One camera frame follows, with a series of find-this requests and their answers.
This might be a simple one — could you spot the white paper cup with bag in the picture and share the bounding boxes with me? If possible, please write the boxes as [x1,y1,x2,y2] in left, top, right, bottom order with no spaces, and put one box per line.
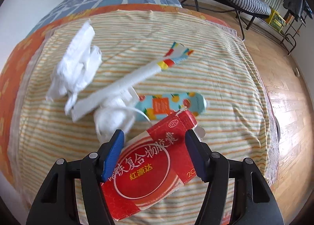
[94,87,151,144]

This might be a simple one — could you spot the red cardboard medicine box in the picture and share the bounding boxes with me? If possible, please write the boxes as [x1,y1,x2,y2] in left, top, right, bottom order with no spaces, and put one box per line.
[101,109,197,221]

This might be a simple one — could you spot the white plastic bag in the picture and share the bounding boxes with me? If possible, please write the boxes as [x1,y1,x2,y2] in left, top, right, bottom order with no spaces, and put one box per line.
[46,20,102,116]

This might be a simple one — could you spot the striped yellow towel blanket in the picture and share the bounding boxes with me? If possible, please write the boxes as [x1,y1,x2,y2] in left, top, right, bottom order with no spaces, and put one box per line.
[7,8,273,225]

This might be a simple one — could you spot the teal fruit print packet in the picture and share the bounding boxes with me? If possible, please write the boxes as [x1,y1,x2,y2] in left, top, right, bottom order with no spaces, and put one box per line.
[135,92,207,121]

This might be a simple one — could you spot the fringed pinkish woven blanket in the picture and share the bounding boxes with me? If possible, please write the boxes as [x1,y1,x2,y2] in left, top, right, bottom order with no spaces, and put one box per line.
[7,16,281,186]

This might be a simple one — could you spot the white colourful long wrapper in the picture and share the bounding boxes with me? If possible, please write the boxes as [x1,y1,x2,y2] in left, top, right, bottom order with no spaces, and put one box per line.
[71,42,193,122]

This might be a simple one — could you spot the orange floral bedspread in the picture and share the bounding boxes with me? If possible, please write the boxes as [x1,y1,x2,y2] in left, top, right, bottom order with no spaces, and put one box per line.
[0,4,229,185]

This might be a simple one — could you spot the yellow crate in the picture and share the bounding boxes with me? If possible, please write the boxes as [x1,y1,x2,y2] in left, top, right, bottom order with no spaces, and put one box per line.
[264,8,286,33]

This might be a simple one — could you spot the black metal rack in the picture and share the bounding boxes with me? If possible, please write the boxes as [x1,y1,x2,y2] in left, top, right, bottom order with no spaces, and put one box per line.
[252,0,314,56]

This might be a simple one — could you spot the dark clothes on rack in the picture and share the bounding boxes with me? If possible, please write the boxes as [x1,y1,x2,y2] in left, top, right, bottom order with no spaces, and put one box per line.
[283,0,313,21]

